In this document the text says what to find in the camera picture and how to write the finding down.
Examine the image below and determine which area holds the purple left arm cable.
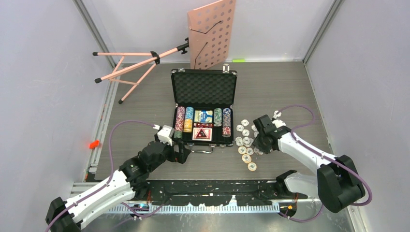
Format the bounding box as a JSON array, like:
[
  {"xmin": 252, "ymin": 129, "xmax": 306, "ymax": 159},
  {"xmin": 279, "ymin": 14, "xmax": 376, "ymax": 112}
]
[{"xmin": 44, "ymin": 120, "xmax": 167, "ymax": 232}]

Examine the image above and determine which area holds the green tape piece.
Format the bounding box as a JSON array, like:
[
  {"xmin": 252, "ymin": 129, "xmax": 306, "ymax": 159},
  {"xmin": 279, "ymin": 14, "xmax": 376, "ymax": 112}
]
[{"xmin": 232, "ymin": 59, "xmax": 246, "ymax": 63}]

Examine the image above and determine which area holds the green poker chip stack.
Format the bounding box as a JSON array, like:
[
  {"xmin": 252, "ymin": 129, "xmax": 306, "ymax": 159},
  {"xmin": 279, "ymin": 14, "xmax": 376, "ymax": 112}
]
[{"xmin": 174, "ymin": 130, "xmax": 183, "ymax": 139}]

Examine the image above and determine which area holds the black poker set case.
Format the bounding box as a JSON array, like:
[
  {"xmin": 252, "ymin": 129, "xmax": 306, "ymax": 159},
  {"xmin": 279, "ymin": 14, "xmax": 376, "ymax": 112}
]
[{"xmin": 170, "ymin": 68, "xmax": 238, "ymax": 147}]

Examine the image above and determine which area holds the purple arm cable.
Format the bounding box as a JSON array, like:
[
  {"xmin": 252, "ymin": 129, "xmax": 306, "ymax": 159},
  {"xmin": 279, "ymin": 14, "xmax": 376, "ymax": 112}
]
[
  {"xmin": 44, "ymin": 120, "xmax": 167, "ymax": 232},
  {"xmin": 274, "ymin": 104, "xmax": 373, "ymax": 222}
]

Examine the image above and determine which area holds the green white chip stack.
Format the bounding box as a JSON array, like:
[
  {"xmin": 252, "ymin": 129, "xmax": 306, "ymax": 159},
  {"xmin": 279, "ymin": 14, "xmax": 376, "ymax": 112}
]
[{"xmin": 213, "ymin": 108, "xmax": 222, "ymax": 127}]

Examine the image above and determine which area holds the white poker chip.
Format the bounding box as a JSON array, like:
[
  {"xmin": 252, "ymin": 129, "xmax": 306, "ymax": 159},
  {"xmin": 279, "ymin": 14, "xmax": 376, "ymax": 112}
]
[
  {"xmin": 235, "ymin": 137, "xmax": 244, "ymax": 146},
  {"xmin": 242, "ymin": 129, "xmax": 250, "ymax": 137},
  {"xmin": 243, "ymin": 137, "xmax": 254, "ymax": 147},
  {"xmin": 241, "ymin": 119, "xmax": 249, "ymax": 127},
  {"xmin": 273, "ymin": 111, "xmax": 281, "ymax": 118},
  {"xmin": 236, "ymin": 125, "xmax": 244, "ymax": 132}
]

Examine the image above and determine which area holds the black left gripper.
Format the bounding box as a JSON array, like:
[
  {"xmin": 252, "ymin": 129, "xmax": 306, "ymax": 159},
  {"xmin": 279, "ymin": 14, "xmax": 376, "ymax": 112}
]
[{"xmin": 149, "ymin": 133, "xmax": 190, "ymax": 172}]

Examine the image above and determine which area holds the blue playing card deck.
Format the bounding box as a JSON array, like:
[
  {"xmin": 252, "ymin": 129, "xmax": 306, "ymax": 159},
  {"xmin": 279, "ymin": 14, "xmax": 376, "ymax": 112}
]
[{"xmin": 193, "ymin": 110, "xmax": 213, "ymax": 123}]

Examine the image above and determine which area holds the orange clip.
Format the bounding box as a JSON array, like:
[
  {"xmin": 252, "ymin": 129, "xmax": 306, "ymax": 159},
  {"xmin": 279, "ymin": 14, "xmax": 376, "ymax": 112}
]
[{"xmin": 88, "ymin": 140, "xmax": 100, "ymax": 149}]

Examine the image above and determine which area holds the red playing card deck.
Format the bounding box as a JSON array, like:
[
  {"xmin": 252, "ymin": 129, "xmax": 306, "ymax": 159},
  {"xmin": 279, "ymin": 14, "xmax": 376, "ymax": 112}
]
[{"xmin": 192, "ymin": 128, "xmax": 212, "ymax": 141}]

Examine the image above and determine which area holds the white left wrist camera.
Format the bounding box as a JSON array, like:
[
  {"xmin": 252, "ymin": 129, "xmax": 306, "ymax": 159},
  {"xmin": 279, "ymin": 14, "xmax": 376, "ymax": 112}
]
[{"xmin": 153, "ymin": 124, "xmax": 175, "ymax": 146}]

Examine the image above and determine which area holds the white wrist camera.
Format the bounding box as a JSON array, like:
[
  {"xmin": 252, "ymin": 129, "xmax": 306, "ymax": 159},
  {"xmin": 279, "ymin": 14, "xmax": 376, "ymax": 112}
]
[
  {"xmin": 272, "ymin": 119, "xmax": 286, "ymax": 128},
  {"xmin": 153, "ymin": 124, "xmax": 175, "ymax": 146}
]

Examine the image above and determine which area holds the pink music stand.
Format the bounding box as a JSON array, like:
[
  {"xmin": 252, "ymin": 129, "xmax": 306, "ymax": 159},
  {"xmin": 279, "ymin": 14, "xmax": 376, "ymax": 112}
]
[{"xmin": 93, "ymin": 0, "xmax": 236, "ymax": 103}]

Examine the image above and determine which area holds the blue yellow chip stack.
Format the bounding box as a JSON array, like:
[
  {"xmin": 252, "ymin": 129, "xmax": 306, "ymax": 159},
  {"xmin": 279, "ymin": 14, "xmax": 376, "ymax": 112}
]
[{"xmin": 183, "ymin": 106, "xmax": 194, "ymax": 133}]

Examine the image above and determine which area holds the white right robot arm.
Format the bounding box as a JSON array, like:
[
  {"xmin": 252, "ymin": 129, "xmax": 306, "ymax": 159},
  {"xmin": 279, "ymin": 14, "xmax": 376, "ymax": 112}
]
[{"xmin": 253, "ymin": 115, "xmax": 366, "ymax": 213}]

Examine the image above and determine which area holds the red white chip stack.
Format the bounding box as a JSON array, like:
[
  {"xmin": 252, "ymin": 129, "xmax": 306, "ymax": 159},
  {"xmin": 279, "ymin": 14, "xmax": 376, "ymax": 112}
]
[{"xmin": 175, "ymin": 106, "xmax": 185, "ymax": 131}]

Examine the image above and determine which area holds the yellow poker chip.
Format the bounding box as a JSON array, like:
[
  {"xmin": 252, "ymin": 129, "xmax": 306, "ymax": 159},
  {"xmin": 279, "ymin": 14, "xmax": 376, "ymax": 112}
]
[
  {"xmin": 248, "ymin": 162, "xmax": 257, "ymax": 172},
  {"xmin": 241, "ymin": 154, "xmax": 252, "ymax": 164},
  {"xmin": 238, "ymin": 146, "xmax": 247, "ymax": 155}
]

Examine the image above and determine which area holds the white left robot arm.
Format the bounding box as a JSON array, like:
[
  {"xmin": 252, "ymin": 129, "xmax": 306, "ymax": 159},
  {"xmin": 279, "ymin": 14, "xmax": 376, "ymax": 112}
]
[{"xmin": 45, "ymin": 141, "xmax": 191, "ymax": 232}]

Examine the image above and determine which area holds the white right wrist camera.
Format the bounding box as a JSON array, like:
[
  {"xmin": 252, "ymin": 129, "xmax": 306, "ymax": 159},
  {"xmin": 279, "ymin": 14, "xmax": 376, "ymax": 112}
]
[{"xmin": 272, "ymin": 119, "xmax": 286, "ymax": 128}]

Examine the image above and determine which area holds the blue red chip stack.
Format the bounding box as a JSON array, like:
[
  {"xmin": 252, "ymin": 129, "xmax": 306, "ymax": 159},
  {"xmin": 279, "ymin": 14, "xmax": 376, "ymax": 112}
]
[{"xmin": 222, "ymin": 108, "xmax": 231, "ymax": 138}]

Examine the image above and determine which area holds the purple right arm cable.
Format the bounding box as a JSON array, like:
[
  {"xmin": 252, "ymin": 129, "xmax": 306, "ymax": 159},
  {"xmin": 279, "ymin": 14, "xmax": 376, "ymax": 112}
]
[{"xmin": 274, "ymin": 104, "xmax": 373, "ymax": 222}]

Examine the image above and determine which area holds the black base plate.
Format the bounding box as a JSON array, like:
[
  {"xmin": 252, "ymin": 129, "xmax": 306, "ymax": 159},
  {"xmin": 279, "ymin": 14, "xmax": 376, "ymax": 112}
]
[{"xmin": 131, "ymin": 180, "xmax": 307, "ymax": 206}]

